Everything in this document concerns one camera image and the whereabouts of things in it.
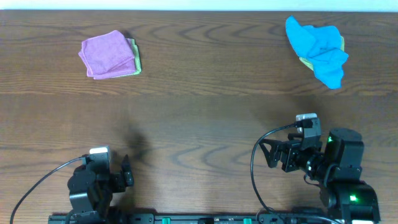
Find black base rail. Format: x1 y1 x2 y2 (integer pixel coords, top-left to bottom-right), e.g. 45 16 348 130
48 212 330 224

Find purple microfiber cloth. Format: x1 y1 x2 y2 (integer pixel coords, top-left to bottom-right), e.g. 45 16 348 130
78 30 134 76

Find left black cable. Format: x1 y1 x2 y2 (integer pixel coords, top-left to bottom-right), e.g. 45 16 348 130
9 155 88 224

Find green cloth under blue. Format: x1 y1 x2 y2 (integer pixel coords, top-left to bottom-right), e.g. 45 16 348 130
299 36 345 71

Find folded purple cloth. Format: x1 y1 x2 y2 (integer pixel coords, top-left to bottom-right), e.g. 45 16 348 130
88 39 142 80

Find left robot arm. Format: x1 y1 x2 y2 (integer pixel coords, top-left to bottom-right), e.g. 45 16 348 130
65 152 134 223

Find black cable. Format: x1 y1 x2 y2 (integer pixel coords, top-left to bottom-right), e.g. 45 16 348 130
9 155 88 224
249 123 343 224

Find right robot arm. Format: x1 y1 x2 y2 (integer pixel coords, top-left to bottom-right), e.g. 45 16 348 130
255 126 381 223

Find folded green cloth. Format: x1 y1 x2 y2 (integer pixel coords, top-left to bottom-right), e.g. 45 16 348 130
117 39 142 77

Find crumpled blue cloth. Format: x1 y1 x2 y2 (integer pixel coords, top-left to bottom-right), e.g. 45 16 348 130
285 16 349 90

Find right black cable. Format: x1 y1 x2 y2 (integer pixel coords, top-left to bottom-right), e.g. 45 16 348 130
249 123 343 224

